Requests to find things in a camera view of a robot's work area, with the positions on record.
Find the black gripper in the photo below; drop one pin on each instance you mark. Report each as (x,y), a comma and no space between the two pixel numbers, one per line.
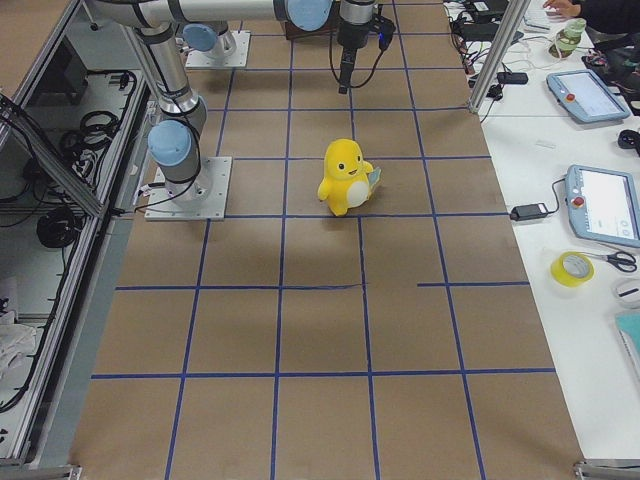
(349,34)

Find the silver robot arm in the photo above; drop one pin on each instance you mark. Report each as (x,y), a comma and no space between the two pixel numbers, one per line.
(307,15)
(174,141)

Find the person hand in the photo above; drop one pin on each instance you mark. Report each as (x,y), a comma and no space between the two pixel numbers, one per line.
(565,8)

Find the yellow plush duck toy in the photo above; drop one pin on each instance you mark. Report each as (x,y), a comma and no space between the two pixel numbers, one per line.
(348,180)

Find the blue teach pendant far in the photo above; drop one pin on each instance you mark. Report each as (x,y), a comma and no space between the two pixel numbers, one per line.
(586,97)

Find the blue teach pendant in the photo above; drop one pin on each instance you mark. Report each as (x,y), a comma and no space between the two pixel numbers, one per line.
(602,205)
(586,97)

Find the black power adapter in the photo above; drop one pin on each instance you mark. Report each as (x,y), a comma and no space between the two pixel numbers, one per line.
(528,212)

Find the blue teach pendant near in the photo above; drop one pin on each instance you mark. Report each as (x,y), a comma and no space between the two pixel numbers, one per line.
(602,205)

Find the yellow tape roll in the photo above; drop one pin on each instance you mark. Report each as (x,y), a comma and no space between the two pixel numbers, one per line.
(572,269)

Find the teal notebook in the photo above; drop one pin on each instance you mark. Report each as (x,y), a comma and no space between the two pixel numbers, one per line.
(627,324)

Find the aluminium frame post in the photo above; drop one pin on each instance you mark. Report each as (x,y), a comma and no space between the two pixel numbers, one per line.
(502,41)

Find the aluminium frame cabinet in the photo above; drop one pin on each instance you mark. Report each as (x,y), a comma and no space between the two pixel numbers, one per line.
(72,95)

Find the black handled scissors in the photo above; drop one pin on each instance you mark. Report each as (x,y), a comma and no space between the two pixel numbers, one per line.
(621,260)

